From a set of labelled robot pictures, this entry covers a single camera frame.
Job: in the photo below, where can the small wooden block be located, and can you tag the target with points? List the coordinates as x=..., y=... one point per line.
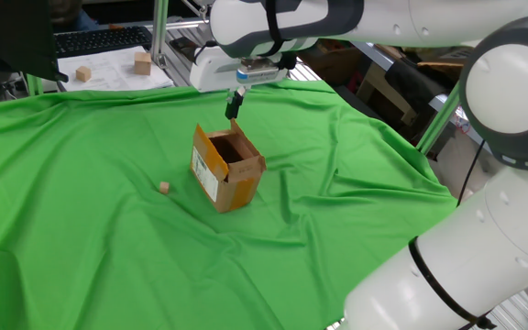
x=83, y=74

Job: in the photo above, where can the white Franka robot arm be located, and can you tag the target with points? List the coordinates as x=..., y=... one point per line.
x=511, y=87

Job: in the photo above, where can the green cloth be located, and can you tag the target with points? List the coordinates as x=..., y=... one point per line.
x=85, y=229

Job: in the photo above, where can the black monitor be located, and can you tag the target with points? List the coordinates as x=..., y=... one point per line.
x=12, y=36

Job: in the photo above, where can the person in blue clothing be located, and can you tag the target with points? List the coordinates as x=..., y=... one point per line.
x=83, y=20

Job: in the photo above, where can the tiny wooden cube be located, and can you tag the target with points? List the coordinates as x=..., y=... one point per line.
x=164, y=188

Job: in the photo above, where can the wooden furniture pieces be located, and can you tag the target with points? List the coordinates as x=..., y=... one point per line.
x=383, y=87

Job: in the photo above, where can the open cardboard box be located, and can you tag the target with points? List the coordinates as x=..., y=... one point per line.
x=236, y=192

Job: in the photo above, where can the silver wrist camera blue caps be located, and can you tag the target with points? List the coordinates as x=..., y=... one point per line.
x=257, y=74

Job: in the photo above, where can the white paper sheets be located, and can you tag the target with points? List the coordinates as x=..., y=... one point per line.
x=108, y=75

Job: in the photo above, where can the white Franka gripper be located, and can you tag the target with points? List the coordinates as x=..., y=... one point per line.
x=209, y=69

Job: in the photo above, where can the black smartphone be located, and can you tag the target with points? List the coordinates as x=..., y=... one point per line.
x=182, y=46

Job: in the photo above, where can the silver aluminium frame rail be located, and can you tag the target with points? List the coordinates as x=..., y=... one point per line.
x=186, y=24

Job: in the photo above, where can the black keyboard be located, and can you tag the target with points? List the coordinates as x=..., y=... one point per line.
x=103, y=40

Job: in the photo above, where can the green aluminium frame post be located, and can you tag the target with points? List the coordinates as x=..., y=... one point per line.
x=159, y=27
x=438, y=119
x=35, y=84

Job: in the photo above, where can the large wooden block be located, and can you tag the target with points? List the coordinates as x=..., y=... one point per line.
x=142, y=64

